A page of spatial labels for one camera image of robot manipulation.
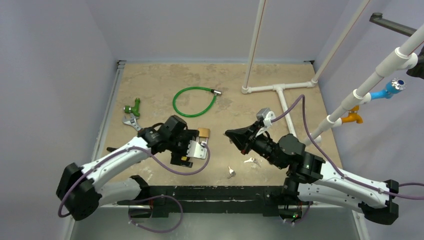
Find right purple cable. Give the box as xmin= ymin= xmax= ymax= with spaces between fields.
xmin=271 ymin=94 xmax=424 ymax=225

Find large brass padlock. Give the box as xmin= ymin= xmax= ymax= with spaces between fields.
xmin=196 ymin=127 xmax=211 ymax=146

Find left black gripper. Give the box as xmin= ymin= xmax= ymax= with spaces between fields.
xmin=167 ymin=130 xmax=199 ymax=167

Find black overhead bar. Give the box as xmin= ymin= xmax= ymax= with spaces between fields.
xmin=369 ymin=12 xmax=417 ymax=37

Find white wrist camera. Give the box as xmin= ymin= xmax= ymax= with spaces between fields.
xmin=256 ymin=107 xmax=276 ymax=137
xmin=186 ymin=140 xmax=207 ymax=160

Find black pliers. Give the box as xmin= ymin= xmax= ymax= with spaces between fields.
xmin=106 ymin=147 xmax=117 ymax=153

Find white pvc pipe frame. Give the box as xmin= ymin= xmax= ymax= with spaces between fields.
xmin=241 ymin=0 xmax=424 ymax=146

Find blue faucet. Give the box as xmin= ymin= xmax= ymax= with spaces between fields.
xmin=370 ymin=78 xmax=406 ymax=100

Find green hose nozzle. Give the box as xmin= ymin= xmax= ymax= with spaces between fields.
xmin=123 ymin=97 xmax=141 ymax=117

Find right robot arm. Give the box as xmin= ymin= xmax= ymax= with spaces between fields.
xmin=224 ymin=121 xmax=399 ymax=225

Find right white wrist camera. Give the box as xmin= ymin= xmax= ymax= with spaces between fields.
xmin=256 ymin=107 xmax=276 ymax=137

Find orange faucet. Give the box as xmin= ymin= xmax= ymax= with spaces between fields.
xmin=341 ymin=105 xmax=363 ymax=124

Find green cable lock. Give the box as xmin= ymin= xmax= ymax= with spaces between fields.
xmin=172 ymin=86 xmax=223 ymax=118

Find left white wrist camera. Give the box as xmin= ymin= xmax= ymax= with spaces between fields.
xmin=186 ymin=140 xmax=207 ymax=160

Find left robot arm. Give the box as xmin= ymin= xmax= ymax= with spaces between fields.
xmin=56 ymin=115 xmax=200 ymax=221

